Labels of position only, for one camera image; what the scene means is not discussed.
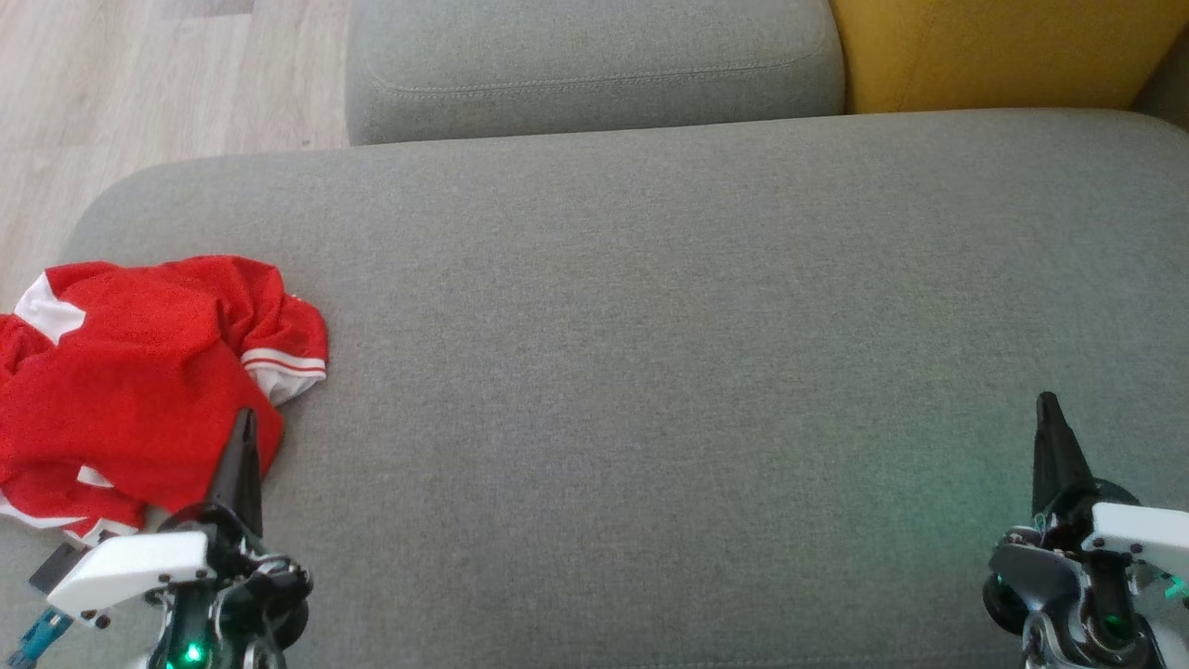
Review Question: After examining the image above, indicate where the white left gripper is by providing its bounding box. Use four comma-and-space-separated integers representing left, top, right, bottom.
46, 409, 312, 669

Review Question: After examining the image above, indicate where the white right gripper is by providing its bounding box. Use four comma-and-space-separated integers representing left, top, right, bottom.
983, 393, 1189, 669

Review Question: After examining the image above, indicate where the red shirt with white trim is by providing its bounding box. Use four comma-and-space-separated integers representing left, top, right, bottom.
0, 255, 329, 547

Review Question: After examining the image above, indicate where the large grey sofa seat cushion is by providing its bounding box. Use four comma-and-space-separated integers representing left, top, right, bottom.
0, 107, 1189, 669

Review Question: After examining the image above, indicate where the yellow sofa backrest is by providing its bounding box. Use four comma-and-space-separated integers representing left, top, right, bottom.
830, 0, 1189, 115

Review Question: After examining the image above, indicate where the medium grey sofa seat cushion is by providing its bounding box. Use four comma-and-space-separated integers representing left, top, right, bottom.
346, 0, 846, 146

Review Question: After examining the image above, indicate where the teal cable connector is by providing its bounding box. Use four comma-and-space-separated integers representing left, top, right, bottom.
5, 609, 73, 666

